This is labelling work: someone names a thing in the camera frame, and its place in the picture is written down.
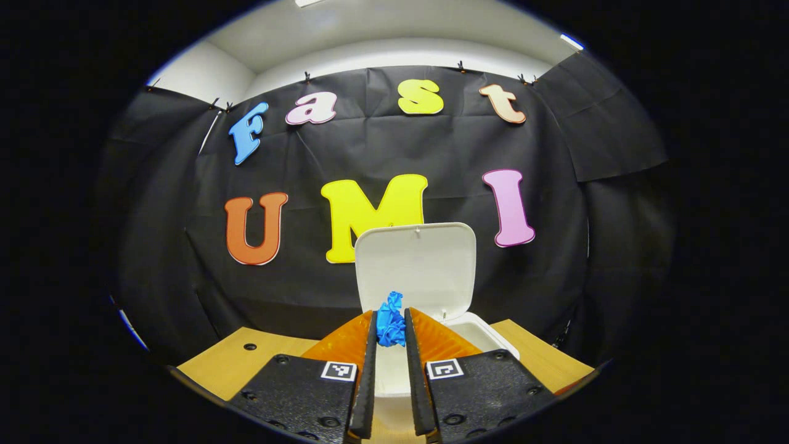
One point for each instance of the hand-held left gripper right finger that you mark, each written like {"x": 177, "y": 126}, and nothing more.
{"x": 416, "y": 394}

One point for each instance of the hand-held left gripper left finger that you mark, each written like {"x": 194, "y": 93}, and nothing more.
{"x": 367, "y": 394}

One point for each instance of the white desktop garbage bin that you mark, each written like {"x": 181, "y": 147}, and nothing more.
{"x": 419, "y": 271}

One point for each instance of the wooden desktop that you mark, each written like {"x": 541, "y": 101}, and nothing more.
{"x": 222, "y": 370}

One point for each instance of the black backdrop cloth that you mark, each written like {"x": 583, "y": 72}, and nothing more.
{"x": 555, "y": 277}

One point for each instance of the ceiling light panel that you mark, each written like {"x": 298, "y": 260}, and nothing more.
{"x": 308, "y": 2}

